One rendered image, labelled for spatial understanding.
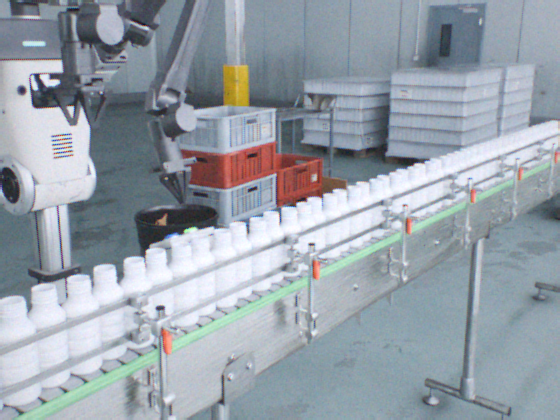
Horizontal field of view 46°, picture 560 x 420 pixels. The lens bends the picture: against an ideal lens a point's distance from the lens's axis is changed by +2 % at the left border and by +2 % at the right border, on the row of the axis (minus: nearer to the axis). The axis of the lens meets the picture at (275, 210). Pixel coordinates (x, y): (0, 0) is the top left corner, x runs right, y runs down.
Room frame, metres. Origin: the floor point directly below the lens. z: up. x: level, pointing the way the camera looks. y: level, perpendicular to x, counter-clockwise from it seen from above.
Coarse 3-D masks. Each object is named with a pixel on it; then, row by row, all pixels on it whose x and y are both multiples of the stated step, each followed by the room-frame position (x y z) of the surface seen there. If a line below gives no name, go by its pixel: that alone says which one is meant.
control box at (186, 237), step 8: (184, 232) 1.45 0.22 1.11; (192, 232) 1.43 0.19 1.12; (200, 232) 1.43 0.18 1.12; (208, 232) 1.45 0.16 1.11; (168, 240) 1.37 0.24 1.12; (176, 240) 1.37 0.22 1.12; (184, 240) 1.39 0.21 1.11; (152, 248) 1.40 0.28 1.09; (168, 248) 1.37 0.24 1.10; (168, 256) 1.36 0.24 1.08; (168, 264) 1.37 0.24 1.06
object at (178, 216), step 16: (160, 208) 3.53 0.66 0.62; (176, 208) 3.56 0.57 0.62; (192, 208) 3.56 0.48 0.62; (208, 208) 3.50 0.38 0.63; (144, 224) 3.18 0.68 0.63; (176, 224) 3.55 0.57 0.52; (192, 224) 3.16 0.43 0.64; (208, 224) 3.23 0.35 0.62; (144, 240) 3.21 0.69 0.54; (160, 240) 3.15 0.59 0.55; (144, 256) 3.23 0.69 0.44
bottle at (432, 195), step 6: (426, 162) 2.08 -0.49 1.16; (432, 162) 2.08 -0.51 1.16; (426, 168) 2.06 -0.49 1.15; (432, 168) 2.06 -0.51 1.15; (426, 174) 2.06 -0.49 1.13; (432, 174) 2.05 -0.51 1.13; (432, 180) 2.04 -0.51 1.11; (432, 186) 2.04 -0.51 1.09; (432, 192) 2.04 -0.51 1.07; (432, 198) 2.04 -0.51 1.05; (426, 210) 2.04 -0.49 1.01; (432, 210) 2.04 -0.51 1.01
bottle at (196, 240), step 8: (192, 240) 1.24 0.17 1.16; (200, 240) 1.23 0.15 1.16; (208, 240) 1.25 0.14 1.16; (192, 248) 1.24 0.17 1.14; (200, 248) 1.23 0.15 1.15; (208, 248) 1.25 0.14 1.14; (192, 256) 1.23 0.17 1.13; (200, 256) 1.23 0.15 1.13; (208, 256) 1.24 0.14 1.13; (200, 264) 1.22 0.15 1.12; (208, 264) 1.23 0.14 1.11; (200, 280) 1.22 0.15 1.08; (208, 280) 1.23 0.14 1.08; (200, 288) 1.22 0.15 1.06; (208, 288) 1.23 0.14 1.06; (200, 296) 1.22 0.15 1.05; (208, 296) 1.23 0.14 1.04; (200, 312) 1.22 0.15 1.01; (208, 312) 1.23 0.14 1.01
